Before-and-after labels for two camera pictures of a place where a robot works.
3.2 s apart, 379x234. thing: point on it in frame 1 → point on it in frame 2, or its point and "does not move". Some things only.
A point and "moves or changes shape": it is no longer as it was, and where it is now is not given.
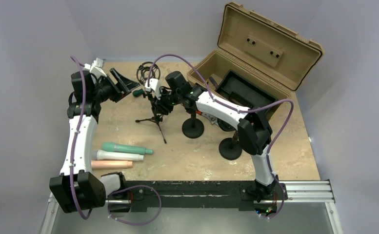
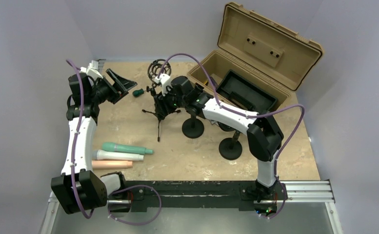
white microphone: [100, 155] does not move
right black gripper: [161, 106] does not move
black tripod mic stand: [149, 72] moves or changes shape
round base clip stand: [192, 127] does not move
